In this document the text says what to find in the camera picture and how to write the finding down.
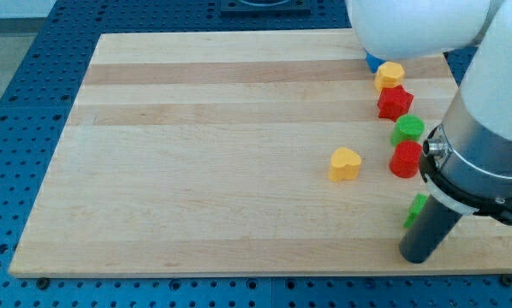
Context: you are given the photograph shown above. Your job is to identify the green star block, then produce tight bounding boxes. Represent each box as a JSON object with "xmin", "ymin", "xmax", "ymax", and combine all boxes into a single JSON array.
[{"xmin": 403, "ymin": 193, "xmax": 428, "ymax": 228}]

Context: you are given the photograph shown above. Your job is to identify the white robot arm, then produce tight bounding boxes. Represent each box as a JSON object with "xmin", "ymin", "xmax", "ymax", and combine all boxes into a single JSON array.
[{"xmin": 346, "ymin": 0, "xmax": 512, "ymax": 225}]

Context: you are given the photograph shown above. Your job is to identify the red star block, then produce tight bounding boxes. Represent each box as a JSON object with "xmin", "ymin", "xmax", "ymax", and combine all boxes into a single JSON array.
[{"xmin": 377, "ymin": 85, "xmax": 414, "ymax": 121}]

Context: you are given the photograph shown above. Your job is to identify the red circle block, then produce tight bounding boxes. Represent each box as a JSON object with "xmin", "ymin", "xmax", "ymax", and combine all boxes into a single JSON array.
[{"xmin": 389, "ymin": 140, "xmax": 422, "ymax": 178}]

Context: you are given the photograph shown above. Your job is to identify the green circle block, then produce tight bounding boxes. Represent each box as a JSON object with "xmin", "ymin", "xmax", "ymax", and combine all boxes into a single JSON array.
[{"xmin": 390, "ymin": 115, "xmax": 425, "ymax": 146}]

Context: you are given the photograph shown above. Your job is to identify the wooden board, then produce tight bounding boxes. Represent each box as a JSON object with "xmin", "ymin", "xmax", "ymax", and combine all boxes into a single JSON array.
[{"xmin": 9, "ymin": 29, "xmax": 512, "ymax": 278}]

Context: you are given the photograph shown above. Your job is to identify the yellow heart block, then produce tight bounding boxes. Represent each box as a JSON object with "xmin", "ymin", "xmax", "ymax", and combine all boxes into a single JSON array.
[{"xmin": 328, "ymin": 147, "xmax": 362, "ymax": 182}]

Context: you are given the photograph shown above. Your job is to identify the blue block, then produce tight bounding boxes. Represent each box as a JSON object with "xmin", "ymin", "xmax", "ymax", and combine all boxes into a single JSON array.
[{"xmin": 366, "ymin": 51, "xmax": 385, "ymax": 74}]

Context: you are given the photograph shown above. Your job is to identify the yellow hexagon block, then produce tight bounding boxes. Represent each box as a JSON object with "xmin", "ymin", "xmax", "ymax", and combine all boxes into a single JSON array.
[{"xmin": 374, "ymin": 62, "xmax": 406, "ymax": 92}]

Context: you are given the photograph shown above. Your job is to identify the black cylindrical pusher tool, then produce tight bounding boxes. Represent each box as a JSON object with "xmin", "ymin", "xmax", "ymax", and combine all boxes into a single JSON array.
[{"xmin": 399, "ymin": 195, "xmax": 462, "ymax": 264}]

